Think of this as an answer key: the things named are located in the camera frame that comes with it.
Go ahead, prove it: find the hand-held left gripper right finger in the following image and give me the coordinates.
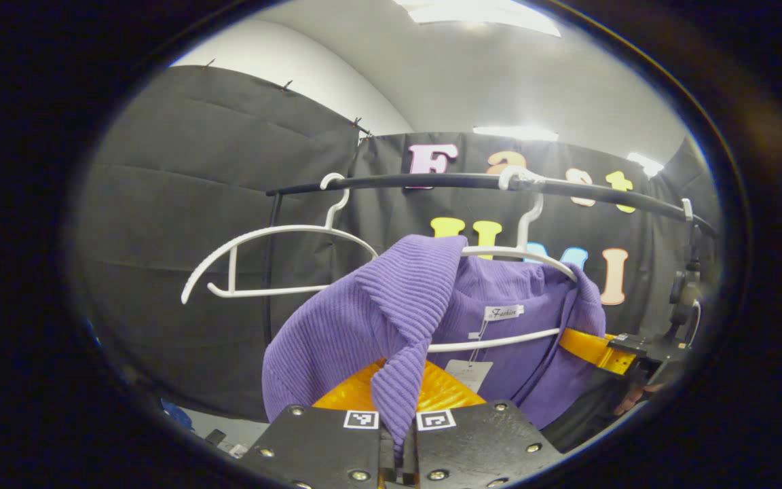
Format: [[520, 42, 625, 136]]
[[401, 360, 565, 489]]

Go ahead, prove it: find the black clothes rack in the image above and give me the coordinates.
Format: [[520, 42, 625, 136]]
[[262, 173, 719, 347]]

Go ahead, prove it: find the white clothes hanger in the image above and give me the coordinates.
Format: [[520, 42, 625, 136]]
[[181, 173, 379, 305], [425, 166, 578, 354]]

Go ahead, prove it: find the purple ribbed cardigan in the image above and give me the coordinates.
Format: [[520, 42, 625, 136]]
[[261, 234, 608, 454]]

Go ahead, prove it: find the blue object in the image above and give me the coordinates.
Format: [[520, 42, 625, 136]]
[[160, 401, 195, 432]]

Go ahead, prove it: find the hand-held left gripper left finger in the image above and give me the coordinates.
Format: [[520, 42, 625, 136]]
[[238, 358, 395, 489]]

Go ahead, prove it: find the black backdrop cloth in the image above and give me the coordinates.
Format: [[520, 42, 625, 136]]
[[72, 65, 724, 422]]

